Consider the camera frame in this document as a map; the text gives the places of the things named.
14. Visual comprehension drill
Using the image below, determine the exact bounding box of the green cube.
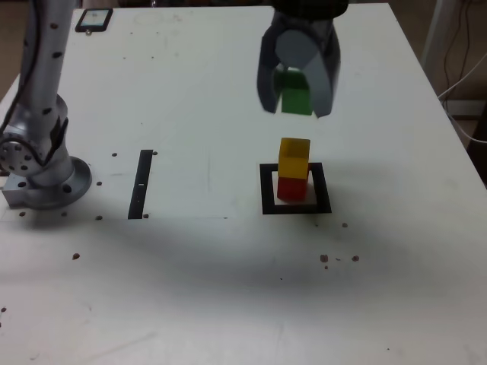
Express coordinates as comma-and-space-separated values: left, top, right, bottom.
273, 70, 314, 115

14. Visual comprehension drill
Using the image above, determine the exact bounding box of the white cable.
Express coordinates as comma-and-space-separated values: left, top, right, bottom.
437, 52, 487, 100
448, 110, 487, 144

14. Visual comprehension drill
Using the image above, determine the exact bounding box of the dark hanging cable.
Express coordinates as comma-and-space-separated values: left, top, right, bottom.
443, 0, 473, 90

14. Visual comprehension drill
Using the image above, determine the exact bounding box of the black smartphone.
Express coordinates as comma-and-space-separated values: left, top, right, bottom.
75, 8, 114, 33

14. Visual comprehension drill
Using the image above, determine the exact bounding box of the white frame post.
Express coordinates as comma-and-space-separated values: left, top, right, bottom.
420, 0, 463, 83

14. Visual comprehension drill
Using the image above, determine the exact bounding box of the yellow cube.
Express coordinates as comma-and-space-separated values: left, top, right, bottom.
277, 137, 311, 179

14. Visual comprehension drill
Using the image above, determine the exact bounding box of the black tape strip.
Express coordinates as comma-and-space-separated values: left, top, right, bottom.
127, 149, 154, 221

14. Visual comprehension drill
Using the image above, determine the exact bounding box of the black tape square outline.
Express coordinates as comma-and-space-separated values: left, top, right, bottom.
259, 162, 333, 216

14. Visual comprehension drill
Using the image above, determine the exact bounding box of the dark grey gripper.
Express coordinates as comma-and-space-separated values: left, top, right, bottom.
257, 12, 342, 119

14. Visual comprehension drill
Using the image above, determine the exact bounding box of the red cube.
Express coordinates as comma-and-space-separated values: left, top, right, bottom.
276, 176, 307, 202

